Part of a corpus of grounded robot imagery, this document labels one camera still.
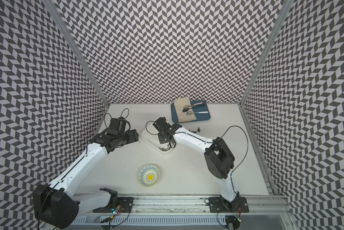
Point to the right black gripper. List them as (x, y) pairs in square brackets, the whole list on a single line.
[(162, 139)]

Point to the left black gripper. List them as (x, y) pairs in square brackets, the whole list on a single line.
[(133, 135)]

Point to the white storage box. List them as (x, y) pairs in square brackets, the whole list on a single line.
[(150, 136)]

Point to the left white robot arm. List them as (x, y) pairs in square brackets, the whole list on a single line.
[(54, 203)]

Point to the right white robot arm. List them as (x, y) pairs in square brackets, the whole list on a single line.
[(219, 158)]

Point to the silver wing nut pile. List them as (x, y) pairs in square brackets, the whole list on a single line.
[(167, 146)]

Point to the teal tray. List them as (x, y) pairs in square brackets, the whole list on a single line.
[(199, 117)]

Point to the yellow patterned bowl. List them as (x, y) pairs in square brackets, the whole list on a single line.
[(149, 175)]

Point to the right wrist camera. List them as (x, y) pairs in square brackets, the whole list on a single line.
[(161, 124)]

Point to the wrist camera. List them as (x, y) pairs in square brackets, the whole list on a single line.
[(161, 124), (118, 124)]

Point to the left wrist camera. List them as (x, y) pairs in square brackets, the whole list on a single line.
[(118, 124)]

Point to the dark handled spoon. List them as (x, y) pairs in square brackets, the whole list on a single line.
[(187, 108)]

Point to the white handled spoon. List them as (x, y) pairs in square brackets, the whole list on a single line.
[(200, 112)]

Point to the pink handled spoon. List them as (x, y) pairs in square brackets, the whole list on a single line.
[(196, 104)]

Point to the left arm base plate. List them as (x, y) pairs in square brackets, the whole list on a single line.
[(126, 204)]

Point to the aluminium rail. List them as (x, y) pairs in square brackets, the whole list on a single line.
[(207, 204)]

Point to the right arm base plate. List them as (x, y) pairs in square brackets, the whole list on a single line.
[(219, 204)]

